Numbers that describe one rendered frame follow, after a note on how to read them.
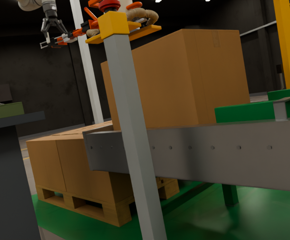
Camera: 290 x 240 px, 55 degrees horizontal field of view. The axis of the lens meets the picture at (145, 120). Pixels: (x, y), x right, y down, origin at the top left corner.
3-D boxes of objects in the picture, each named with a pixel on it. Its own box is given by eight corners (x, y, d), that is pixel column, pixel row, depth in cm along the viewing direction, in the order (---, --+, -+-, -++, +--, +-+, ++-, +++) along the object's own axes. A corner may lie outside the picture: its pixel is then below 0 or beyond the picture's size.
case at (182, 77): (252, 114, 132) (239, 29, 129) (200, 133, 107) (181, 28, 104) (165, 121, 178) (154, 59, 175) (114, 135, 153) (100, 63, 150)
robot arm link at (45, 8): (58, 2, 192) (60, 11, 192) (51, 7, 198) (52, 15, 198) (46, 0, 185) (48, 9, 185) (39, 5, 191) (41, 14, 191)
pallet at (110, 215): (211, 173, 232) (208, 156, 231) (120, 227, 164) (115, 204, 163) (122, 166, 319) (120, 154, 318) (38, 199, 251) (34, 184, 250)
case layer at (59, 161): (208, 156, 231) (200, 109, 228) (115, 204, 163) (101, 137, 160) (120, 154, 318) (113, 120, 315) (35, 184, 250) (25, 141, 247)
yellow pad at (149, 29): (161, 29, 159) (160, 20, 159) (151, 27, 151) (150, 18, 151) (119, 45, 180) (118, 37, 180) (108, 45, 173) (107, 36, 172)
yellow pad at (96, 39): (141, 26, 144) (140, 16, 144) (129, 24, 137) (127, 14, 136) (98, 44, 166) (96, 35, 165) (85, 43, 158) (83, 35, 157)
